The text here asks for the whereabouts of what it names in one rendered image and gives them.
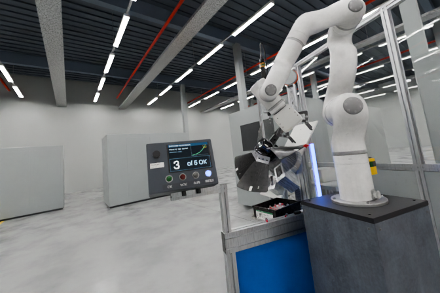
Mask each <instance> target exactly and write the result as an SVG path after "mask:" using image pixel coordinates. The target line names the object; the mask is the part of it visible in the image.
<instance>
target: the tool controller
mask: <svg viewBox="0 0 440 293"><path fill-rule="evenodd" d="M146 153H147V175H148V187H149V197H150V198H153V197H158V196H165V195H170V194H172V193H176V192H181V193H182V196H186V195H187V193H186V191H188V190H196V192H197V194H200V193H201V188H208V187H212V186H215V185H216V184H218V183H219V181H218V178H217V171H216V166H215V160H214V155H213V149H212V145H211V139H200V140H191V141H175V142H166V143H150V144H146ZM174 158H183V168H184V171H174V172H170V161H169V159H174ZM207 170H210V171H211V176H210V177H207V176H206V175H205V172H206V171H207ZM195 171H196V172H198V173H199V177H198V178H197V179H194V178H193V173H194V172H195ZM182 173H184V174H186V176H187V177H186V179H185V180H184V181H181V180H180V179H179V176H180V174H182ZM168 175H171V176H172V177H173V181H172V182H166V180H165V178H166V176H168Z"/></svg>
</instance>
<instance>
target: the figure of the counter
mask: <svg viewBox="0 0 440 293"><path fill-rule="evenodd" d="M169 161H170V172H174V171H184V168H183V158H174V159H169Z"/></svg>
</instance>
